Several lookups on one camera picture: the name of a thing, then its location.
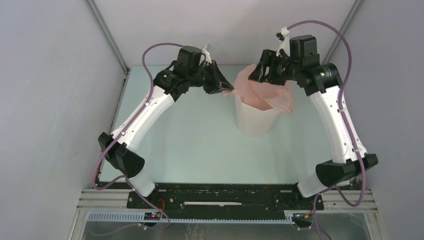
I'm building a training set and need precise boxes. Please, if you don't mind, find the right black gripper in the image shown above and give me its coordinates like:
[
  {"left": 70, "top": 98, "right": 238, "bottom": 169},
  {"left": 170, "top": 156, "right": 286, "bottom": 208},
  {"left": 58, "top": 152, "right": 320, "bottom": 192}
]
[{"left": 248, "top": 49, "right": 302, "bottom": 86}]

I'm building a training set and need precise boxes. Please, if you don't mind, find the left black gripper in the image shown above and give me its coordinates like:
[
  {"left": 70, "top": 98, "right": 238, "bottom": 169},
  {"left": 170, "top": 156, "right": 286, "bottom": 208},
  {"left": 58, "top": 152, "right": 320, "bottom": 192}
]
[{"left": 187, "top": 60, "right": 234, "bottom": 95}]

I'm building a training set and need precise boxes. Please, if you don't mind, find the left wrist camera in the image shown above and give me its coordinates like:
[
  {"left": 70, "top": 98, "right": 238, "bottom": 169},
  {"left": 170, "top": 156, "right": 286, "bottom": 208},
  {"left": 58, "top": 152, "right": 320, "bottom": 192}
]
[{"left": 201, "top": 43, "right": 212, "bottom": 64}]

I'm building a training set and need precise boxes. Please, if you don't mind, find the pink plastic trash bag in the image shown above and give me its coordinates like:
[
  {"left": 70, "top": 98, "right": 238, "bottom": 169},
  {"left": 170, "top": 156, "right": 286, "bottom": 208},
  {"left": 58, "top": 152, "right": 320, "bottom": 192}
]
[{"left": 221, "top": 64, "right": 295, "bottom": 114}]

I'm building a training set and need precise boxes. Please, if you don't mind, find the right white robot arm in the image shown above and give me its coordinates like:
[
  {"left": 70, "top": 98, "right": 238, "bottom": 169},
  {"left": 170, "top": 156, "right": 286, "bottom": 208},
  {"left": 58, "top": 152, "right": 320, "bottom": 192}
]
[{"left": 248, "top": 32, "right": 378, "bottom": 209}]

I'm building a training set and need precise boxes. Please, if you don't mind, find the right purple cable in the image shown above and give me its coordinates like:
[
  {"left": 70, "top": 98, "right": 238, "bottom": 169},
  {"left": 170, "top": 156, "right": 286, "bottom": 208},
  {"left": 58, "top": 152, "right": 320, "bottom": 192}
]
[{"left": 284, "top": 20, "right": 367, "bottom": 240}]

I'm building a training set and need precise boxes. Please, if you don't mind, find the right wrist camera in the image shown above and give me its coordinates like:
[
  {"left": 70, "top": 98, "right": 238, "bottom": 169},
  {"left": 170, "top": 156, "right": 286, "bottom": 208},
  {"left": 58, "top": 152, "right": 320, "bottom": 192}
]
[{"left": 276, "top": 26, "right": 291, "bottom": 57}]

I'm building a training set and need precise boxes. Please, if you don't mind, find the white slotted cable duct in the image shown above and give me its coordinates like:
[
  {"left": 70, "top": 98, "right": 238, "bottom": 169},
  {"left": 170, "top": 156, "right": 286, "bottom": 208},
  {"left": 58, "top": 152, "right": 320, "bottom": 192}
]
[{"left": 85, "top": 210, "right": 312, "bottom": 225}]

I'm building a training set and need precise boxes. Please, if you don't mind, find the white paper trash bin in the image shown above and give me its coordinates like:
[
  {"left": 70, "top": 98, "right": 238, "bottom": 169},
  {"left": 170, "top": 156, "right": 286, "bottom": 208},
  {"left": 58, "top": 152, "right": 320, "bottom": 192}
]
[{"left": 234, "top": 96, "right": 280, "bottom": 138}]

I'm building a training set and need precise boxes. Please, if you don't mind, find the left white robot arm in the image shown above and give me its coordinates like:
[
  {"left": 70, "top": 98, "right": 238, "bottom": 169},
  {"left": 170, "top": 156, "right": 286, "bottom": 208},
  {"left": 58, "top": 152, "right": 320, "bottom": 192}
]
[{"left": 98, "top": 44, "right": 234, "bottom": 208}]

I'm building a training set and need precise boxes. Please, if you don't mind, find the aluminium frame rail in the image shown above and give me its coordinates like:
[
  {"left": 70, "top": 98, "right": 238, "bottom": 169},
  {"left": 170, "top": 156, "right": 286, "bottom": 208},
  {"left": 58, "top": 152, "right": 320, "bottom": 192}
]
[{"left": 67, "top": 189, "right": 389, "bottom": 240}]

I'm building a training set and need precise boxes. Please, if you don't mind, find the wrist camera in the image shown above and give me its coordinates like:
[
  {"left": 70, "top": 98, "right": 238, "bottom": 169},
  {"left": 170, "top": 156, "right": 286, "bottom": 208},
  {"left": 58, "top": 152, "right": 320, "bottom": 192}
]
[
  {"left": 201, "top": 43, "right": 212, "bottom": 64},
  {"left": 276, "top": 26, "right": 291, "bottom": 57}
]

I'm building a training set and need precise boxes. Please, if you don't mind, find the purple cable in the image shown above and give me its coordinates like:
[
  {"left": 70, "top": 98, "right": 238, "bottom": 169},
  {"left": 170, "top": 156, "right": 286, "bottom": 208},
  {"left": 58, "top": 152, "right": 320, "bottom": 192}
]
[
  {"left": 87, "top": 42, "right": 186, "bottom": 238},
  {"left": 284, "top": 20, "right": 367, "bottom": 240}
]

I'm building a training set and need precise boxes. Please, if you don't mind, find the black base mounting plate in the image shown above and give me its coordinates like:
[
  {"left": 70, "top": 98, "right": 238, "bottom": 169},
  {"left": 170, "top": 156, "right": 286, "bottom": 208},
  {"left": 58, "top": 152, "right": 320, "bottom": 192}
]
[{"left": 147, "top": 183, "right": 323, "bottom": 220}]

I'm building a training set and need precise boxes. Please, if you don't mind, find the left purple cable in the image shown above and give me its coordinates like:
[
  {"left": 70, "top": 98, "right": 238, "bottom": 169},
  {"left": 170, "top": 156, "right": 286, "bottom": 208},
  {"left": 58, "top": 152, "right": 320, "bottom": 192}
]
[{"left": 87, "top": 42, "right": 186, "bottom": 238}]

